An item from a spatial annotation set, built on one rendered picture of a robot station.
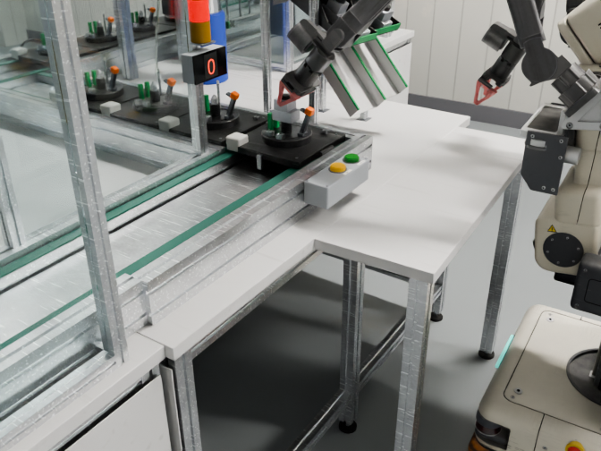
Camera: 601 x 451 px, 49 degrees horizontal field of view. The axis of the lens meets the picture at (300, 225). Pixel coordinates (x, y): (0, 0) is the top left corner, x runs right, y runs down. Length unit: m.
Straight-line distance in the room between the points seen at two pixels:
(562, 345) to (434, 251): 0.87
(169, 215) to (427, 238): 0.61
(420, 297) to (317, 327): 1.21
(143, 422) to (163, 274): 0.28
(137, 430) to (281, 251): 0.50
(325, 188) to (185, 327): 0.51
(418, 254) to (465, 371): 1.09
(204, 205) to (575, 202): 0.95
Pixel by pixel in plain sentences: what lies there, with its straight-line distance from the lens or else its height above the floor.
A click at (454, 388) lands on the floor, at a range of 2.49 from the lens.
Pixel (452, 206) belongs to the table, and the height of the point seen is 0.86.
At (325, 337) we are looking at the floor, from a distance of 2.65.
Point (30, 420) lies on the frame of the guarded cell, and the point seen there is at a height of 0.88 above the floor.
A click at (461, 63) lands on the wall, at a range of 4.92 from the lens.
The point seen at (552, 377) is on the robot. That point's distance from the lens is 2.19.
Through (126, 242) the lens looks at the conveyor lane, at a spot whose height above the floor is 0.92.
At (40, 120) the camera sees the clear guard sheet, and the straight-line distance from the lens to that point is 1.00.
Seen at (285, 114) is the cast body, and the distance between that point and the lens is 1.81.
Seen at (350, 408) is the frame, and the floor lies 0.11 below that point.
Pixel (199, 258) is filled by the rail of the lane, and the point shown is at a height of 0.93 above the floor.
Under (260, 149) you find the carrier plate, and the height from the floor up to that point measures 0.97.
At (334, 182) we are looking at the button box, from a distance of 1.62.
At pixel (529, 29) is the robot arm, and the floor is 1.31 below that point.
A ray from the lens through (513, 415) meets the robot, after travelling 2.05.
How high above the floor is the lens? 1.65
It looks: 29 degrees down
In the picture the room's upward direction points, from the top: straight up
